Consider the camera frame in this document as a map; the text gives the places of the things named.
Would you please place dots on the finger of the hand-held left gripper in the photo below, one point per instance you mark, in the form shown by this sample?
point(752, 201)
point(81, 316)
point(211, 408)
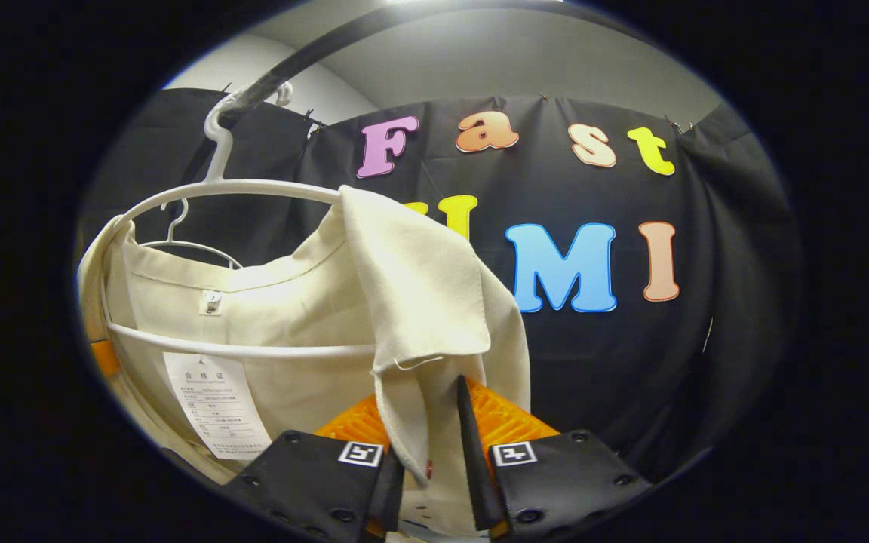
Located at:
point(105, 358)

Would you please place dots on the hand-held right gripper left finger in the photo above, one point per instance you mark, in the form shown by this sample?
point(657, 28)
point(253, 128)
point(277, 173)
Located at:
point(388, 490)

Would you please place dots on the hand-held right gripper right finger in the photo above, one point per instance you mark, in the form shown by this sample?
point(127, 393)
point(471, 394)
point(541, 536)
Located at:
point(476, 467)

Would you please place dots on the cream button shirt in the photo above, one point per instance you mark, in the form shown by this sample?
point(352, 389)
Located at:
point(419, 286)

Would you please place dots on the white plastic hanger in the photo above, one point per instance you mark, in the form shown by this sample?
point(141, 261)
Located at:
point(253, 185)
point(191, 243)

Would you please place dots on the black clothes rack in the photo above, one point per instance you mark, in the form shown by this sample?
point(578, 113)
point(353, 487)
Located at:
point(314, 54)

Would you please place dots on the black backdrop cloth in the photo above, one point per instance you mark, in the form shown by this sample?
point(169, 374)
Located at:
point(615, 362)

